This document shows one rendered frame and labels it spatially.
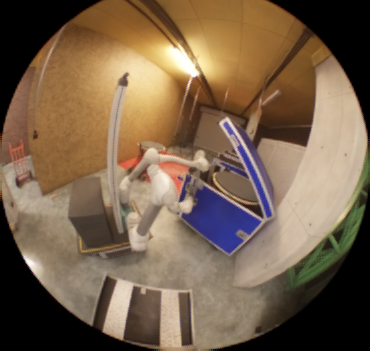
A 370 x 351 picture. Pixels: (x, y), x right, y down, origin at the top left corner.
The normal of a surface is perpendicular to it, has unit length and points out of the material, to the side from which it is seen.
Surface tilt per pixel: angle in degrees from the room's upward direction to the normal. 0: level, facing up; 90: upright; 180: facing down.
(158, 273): 0
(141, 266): 0
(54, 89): 90
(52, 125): 90
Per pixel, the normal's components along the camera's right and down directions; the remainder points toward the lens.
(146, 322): 0.25, -0.90
